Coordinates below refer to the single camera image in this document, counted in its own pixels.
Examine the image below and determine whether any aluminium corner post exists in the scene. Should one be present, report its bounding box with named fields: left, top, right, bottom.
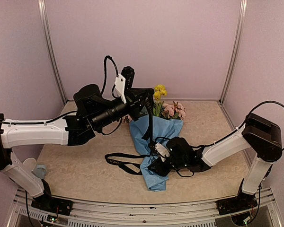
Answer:
left=38, top=0, right=68, bottom=105
left=219, top=0, right=248, bottom=105

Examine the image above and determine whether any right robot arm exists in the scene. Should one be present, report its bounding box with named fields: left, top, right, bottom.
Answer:
left=148, top=111, right=284, bottom=210

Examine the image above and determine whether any aluminium front frame rail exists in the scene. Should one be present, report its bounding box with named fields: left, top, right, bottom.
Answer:
left=7, top=186, right=282, bottom=227

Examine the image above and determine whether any blue wrapping paper sheet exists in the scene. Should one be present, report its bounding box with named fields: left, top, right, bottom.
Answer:
left=129, top=115, right=184, bottom=192

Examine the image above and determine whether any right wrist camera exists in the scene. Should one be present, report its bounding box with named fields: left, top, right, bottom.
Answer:
left=155, top=143, right=170, bottom=162

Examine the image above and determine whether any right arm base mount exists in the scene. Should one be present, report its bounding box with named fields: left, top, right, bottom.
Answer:
left=216, top=196, right=258, bottom=216

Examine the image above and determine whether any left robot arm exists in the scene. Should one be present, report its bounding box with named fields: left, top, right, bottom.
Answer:
left=0, top=66, right=154, bottom=210

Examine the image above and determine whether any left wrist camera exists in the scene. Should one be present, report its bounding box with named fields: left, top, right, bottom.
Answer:
left=113, top=66, right=135, bottom=104

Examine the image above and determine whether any pale pink fake flower stem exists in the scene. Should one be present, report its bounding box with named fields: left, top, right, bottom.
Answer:
left=161, top=101, right=186, bottom=120

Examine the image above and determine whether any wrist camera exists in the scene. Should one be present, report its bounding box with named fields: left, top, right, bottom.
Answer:
left=155, top=143, right=170, bottom=162
left=113, top=66, right=135, bottom=104

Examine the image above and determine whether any aluminium corner post left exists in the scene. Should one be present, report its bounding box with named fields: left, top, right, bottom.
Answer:
left=38, top=0, right=68, bottom=105

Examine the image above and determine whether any aluminium corner post right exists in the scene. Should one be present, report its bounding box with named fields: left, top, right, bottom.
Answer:
left=219, top=0, right=248, bottom=105

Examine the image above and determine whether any yellow fake flower stem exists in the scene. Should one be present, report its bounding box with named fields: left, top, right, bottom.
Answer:
left=153, top=84, right=168, bottom=117

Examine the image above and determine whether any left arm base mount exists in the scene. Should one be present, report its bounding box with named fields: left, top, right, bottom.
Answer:
left=31, top=194, right=73, bottom=216

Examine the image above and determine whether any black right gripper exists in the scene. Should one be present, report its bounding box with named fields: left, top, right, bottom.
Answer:
left=148, top=156, right=187, bottom=177

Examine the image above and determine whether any black printed ribbon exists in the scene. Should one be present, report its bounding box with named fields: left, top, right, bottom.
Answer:
left=105, top=95, right=154, bottom=175

